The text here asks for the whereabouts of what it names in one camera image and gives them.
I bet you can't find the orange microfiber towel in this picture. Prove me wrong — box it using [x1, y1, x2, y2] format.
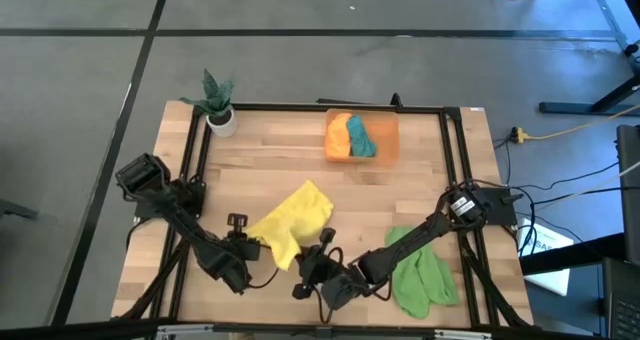
[324, 112, 354, 162]

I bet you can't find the white plant pot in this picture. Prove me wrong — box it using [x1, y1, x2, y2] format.
[205, 107, 239, 139]

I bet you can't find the black aluminium table frame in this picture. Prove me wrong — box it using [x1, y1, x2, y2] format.
[117, 101, 539, 331]

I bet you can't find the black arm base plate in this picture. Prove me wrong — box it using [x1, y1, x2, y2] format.
[447, 186, 519, 227]
[132, 179, 207, 221]

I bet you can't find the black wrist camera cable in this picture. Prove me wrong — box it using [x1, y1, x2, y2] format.
[314, 294, 334, 325]
[248, 267, 280, 290]

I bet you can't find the white cable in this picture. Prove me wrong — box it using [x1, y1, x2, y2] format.
[564, 159, 640, 201]

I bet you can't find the yellow extension cord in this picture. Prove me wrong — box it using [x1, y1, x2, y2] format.
[509, 103, 640, 145]

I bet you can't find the green microfiber towel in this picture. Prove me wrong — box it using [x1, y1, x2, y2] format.
[384, 226, 462, 320]

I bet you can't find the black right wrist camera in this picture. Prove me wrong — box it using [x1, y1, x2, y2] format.
[298, 247, 342, 286]

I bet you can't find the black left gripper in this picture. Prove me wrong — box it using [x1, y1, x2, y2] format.
[214, 213, 253, 296]

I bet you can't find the teal microfiber towel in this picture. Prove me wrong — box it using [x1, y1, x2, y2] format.
[347, 114, 378, 159]

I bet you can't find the black floor cable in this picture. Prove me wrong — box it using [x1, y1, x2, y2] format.
[519, 160, 621, 194]

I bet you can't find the black beam with silver brackets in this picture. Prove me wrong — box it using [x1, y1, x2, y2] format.
[0, 319, 640, 340]

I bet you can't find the dark floor object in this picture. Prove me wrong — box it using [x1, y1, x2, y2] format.
[0, 197, 39, 221]

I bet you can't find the black desk edge bar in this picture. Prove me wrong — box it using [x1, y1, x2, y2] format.
[519, 232, 627, 277]

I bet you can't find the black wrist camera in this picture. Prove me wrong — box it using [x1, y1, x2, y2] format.
[298, 247, 342, 286]
[233, 238, 262, 262]

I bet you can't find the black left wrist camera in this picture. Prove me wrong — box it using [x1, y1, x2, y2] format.
[233, 238, 262, 262]

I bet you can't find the black keyboard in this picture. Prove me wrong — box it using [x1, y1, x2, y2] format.
[601, 257, 640, 340]

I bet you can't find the orange plastic basket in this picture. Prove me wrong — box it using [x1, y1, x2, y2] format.
[324, 108, 402, 168]

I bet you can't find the black desk leg frame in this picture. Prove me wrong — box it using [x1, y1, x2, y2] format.
[538, 0, 640, 117]

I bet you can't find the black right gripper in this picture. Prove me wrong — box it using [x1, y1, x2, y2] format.
[291, 227, 374, 312]

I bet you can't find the green artificial plant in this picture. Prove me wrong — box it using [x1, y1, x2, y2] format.
[178, 68, 236, 117]

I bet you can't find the white printed box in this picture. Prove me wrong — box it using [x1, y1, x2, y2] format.
[517, 217, 574, 297]

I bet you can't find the yellow microfiber towel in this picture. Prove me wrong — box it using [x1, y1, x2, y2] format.
[244, 179, 335, 272]

